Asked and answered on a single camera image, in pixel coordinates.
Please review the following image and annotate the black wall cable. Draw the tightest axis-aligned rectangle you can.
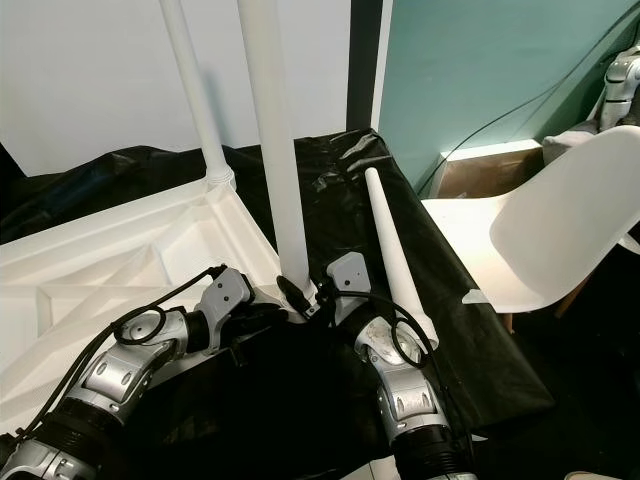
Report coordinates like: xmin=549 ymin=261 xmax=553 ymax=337
xmin=415 ymin=10 xmax=640 ymax=191

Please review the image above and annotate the silver grey standing robot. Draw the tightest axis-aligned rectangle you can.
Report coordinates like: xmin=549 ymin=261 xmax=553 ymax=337
xmin=600 ymin=55 xmax=640 ymax=131

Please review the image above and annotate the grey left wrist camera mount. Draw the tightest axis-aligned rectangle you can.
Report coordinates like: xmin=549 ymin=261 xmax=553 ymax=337
xmin=198 ymin=266 xmax=254 ymax=351

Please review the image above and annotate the black vertical wall post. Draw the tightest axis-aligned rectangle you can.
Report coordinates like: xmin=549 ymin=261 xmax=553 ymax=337
xmin=345 ymin=0 xmax=383 ymax=133

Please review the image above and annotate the white plastic table leg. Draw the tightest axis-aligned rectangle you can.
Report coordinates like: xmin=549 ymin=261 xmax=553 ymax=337
xmin=159 ymin=0 xmax=237 ymax=191
xmin=363 ymin=166 xmax=440 ymax=346
xmin=237 ymin=0 xmax=312 ymax=286

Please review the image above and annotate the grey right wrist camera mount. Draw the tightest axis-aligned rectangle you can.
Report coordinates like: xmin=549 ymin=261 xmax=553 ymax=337
xmin=326 ymin=251 xmax=371 ymax=301

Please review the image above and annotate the white plastic chair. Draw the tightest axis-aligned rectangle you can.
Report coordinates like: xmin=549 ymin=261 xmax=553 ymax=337
xmin=420 ymin=125 xmax=640 ymax=316

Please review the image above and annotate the white plastic table top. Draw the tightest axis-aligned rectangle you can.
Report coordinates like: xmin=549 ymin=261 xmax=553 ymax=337
xmin=0 ymin=165 xmax=311 ymax=436

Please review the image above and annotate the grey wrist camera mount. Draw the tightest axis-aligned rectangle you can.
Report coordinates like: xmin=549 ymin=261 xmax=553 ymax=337
xmin=198 ymin=266 xmax=254 ymax=351
xmin=326 ymin=251 xmax=371 ymax=301

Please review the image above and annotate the grey cushion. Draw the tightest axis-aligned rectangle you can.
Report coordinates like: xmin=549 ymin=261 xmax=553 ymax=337
xmin=543 ymin=125 xmax=606 ymax=166

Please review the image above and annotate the white wall panel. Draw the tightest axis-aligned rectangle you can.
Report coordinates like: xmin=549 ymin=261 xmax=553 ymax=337
xmin=0 ymin=0 xmax=353 ymax=179

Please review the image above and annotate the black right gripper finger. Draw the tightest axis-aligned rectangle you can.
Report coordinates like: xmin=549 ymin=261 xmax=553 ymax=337
xmin=276 ymin=275 xmax=311 ymax=313

